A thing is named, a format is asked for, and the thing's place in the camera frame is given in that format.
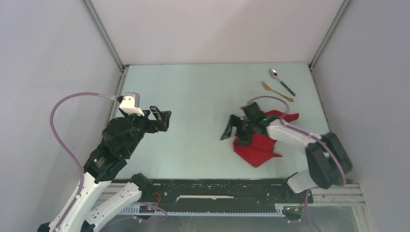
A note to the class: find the silver spoon blue handle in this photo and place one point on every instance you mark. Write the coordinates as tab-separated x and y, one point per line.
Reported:
275	76

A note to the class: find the corner aluminium profile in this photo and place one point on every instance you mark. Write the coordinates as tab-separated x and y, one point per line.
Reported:
321	49
100	28

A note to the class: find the gold fork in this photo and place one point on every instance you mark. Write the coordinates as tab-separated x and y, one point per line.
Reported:
268	88

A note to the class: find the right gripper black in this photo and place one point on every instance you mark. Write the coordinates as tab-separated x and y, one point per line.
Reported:
233	121

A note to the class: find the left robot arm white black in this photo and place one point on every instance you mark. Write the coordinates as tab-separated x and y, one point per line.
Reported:
119	140

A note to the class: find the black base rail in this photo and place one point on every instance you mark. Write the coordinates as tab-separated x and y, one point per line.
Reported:
223	196

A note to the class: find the red cloth napkin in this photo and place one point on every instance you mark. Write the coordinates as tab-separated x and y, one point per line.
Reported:
262	148

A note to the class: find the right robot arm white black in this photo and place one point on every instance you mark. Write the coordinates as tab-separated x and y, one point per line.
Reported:
327	160

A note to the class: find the aluminium frame rail front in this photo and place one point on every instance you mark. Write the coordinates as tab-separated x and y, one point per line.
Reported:
349	195

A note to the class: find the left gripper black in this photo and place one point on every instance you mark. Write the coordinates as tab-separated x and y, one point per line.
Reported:
156	125

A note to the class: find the left corner aluminium profile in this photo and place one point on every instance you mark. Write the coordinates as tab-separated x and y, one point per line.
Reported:
100	28

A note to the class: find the right corner aluminium profile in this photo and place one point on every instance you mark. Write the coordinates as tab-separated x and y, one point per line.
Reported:
321	49

